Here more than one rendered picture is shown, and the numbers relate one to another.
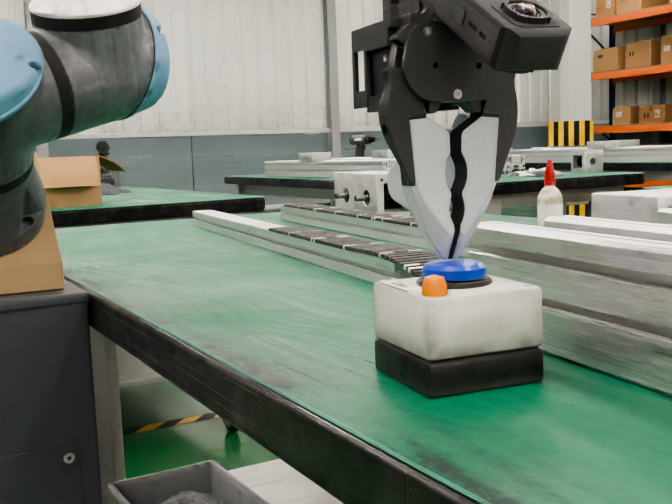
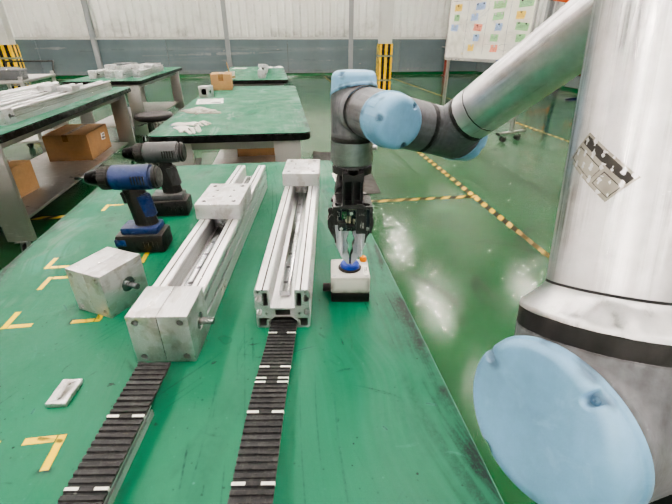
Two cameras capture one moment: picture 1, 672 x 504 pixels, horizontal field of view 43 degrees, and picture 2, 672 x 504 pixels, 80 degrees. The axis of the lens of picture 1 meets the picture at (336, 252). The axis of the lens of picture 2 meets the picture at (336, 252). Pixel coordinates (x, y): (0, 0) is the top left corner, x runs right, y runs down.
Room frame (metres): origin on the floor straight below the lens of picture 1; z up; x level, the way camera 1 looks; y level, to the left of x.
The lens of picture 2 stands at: (1.24, 0.16, 1.27)
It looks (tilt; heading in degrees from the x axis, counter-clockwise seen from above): 28 degrees down; 201
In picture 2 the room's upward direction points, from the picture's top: straight up
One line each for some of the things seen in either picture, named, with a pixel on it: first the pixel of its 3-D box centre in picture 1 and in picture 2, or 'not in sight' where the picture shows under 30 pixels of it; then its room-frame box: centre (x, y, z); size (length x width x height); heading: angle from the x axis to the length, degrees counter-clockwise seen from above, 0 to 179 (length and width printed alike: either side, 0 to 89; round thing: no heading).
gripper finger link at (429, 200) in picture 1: (412, 187); (358, 247); (0.56, -0.05, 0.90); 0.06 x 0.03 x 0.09; 22
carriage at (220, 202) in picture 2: not in sight; (225, 205); (0.40, -0.47, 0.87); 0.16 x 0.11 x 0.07; 21
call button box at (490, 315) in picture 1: (466, 325); (345, 279); (0.54, -0.08, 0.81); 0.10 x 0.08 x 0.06; 111
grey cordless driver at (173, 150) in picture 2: not in sight; (155, 179); (0.33, -0.77, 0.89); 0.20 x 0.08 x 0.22; 117
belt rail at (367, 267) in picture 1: (272, 236); not in sight; (1.33, 0.10, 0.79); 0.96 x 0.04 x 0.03; 21
